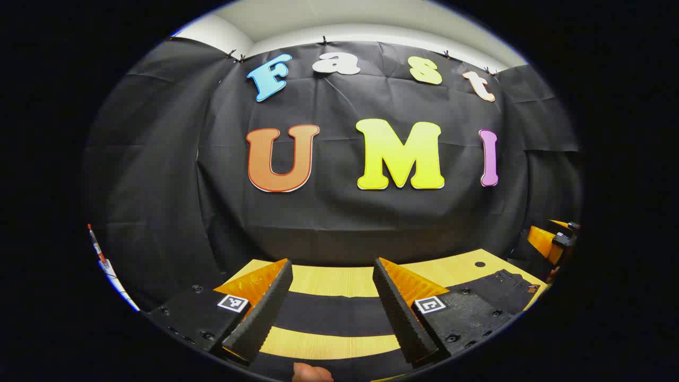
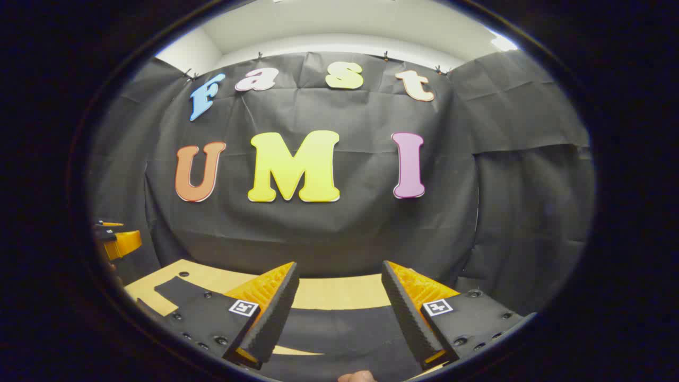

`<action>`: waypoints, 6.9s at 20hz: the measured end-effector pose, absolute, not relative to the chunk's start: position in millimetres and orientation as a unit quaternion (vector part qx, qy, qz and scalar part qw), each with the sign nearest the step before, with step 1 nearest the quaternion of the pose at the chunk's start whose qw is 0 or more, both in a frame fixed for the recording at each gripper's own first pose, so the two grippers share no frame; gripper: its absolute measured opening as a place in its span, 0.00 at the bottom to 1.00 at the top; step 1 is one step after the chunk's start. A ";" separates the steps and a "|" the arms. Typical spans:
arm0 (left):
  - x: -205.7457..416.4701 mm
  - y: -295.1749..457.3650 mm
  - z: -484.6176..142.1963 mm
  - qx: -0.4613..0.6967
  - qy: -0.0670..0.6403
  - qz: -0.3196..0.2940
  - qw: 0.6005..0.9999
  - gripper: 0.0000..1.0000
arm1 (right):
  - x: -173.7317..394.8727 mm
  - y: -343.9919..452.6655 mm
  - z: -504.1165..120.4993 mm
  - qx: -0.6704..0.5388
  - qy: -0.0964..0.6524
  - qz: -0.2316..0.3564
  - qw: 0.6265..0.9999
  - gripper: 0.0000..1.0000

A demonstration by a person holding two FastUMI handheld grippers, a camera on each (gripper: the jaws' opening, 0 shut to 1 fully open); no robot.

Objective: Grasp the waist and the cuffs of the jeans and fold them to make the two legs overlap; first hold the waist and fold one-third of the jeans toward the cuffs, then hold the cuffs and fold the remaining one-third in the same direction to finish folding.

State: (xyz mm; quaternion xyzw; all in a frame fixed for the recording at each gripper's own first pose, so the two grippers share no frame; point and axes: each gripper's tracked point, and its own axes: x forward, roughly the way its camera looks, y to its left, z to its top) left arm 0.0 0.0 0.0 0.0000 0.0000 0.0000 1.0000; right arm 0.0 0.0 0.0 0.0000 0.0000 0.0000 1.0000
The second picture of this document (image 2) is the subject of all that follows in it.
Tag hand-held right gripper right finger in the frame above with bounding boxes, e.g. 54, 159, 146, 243
381, 260, 537, 371

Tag dark grey jeans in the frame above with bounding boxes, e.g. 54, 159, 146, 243
137, 276, 425, 382

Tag ceiling light panel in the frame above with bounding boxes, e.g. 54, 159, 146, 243
488, 31, 519, 53

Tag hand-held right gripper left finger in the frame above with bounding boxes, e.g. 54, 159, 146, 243
157, 261, 300, 371

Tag black backdrop cloth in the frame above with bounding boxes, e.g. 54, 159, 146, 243
88, 50, 597, 319

